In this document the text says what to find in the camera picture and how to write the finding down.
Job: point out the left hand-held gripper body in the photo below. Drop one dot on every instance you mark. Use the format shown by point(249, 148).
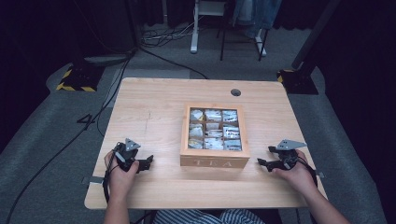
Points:
point(127, 157)

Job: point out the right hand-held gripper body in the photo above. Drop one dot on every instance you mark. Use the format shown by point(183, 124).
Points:
point(288, 155)

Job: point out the wooden tea box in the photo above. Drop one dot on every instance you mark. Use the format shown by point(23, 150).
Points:
point(214, 159)

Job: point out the person's right hand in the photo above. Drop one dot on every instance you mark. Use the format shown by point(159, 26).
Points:
point(297, 179)

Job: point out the person's left hand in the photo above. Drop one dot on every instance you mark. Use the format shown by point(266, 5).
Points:
point(121, 182)

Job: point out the grey tape piece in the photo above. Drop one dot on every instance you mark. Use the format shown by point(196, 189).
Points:
point(93, 179)
point(320, 174)

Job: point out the group of tea bag packets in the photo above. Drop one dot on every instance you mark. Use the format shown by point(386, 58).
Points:
point(214, 130)

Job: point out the person's striped clothing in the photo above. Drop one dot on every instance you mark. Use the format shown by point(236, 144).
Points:
point(193, 217)

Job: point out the black yellow striped stand base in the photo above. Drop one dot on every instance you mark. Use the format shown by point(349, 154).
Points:
point(79, 77)
point(299, 82)

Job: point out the round grey table grommet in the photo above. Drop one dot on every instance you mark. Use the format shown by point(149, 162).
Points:
point(235, 92)

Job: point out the white desk leg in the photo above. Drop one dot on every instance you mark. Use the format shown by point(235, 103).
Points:
point(261, 45)
point(195, 31)

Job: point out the black slanted stand pole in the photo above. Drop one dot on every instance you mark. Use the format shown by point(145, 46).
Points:
point(314, 34)

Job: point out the blue jeans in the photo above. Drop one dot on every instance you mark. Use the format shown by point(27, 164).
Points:
point(258, 15)

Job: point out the black chair frame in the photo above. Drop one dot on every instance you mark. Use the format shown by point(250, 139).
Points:
point(222, 43)

